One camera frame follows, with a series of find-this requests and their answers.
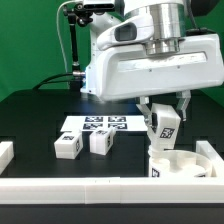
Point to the white fence wall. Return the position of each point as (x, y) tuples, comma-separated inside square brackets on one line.
[(6, 154), (205, 148), (110, 190)]

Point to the white round stool seat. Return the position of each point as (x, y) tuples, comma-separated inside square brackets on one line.
[(178, 163)]

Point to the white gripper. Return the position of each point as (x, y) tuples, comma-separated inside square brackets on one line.
[(128, 72)]

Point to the white overhead camera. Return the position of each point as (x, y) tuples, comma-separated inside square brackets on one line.
[(99, 4)]

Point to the white front fence wall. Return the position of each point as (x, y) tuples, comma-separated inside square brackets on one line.
[(110, 190)]

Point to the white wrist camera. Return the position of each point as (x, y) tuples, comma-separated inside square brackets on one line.
[(137, 29)]

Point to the white left fence wall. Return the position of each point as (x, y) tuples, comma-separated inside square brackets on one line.
[(6, 154)]

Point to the white right fence wall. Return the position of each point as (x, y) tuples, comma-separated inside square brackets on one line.
[(205, 148)]

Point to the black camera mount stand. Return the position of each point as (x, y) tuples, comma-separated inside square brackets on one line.
[(76, 16)]

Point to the white tag sheet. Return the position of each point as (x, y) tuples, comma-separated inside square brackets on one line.
[(119, 122)]

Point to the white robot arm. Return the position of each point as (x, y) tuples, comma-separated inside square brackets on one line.
[(168, 19)]

